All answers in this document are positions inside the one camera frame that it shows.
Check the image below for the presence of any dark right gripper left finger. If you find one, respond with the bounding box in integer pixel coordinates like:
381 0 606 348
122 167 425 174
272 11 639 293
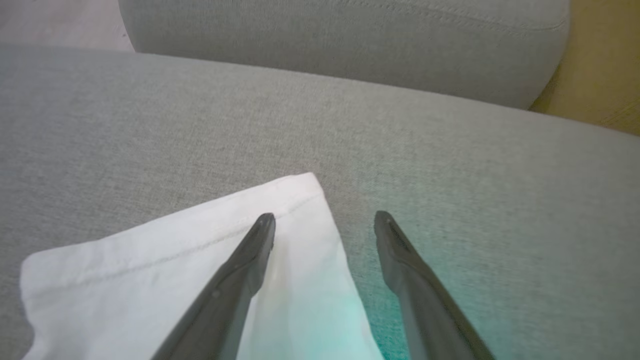
150 212 277 360

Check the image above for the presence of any grey sofa back cushion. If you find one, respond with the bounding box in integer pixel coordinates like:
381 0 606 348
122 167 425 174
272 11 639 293
117 0 572 111

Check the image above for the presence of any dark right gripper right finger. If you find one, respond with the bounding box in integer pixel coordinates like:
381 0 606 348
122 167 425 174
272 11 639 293
373 210 497 360

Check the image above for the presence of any grey fabric sofa seat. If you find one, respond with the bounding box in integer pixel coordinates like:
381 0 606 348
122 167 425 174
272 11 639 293
0 42 640 360

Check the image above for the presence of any red shirt with white sleeves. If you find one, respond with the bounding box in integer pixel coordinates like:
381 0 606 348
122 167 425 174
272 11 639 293
20 172 386 360

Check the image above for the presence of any yellow cushion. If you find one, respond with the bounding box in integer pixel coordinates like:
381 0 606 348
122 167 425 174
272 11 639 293
529 0 640 137

